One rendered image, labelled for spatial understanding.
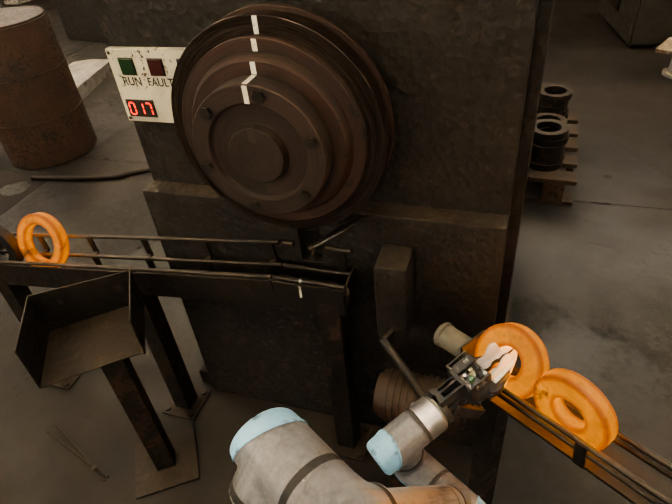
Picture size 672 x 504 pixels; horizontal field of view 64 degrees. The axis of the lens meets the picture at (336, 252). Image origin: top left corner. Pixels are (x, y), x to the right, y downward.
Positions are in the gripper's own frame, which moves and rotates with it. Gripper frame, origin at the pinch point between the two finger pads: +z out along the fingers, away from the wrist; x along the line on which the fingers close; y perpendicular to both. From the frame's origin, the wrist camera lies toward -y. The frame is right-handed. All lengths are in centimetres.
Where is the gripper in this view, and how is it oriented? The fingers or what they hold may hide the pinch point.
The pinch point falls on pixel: (511, 352)
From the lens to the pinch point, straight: 118.4
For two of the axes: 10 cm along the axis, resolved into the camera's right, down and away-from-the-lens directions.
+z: 7.9, -5.7, 2.0
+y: -2.8, -6.4, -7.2
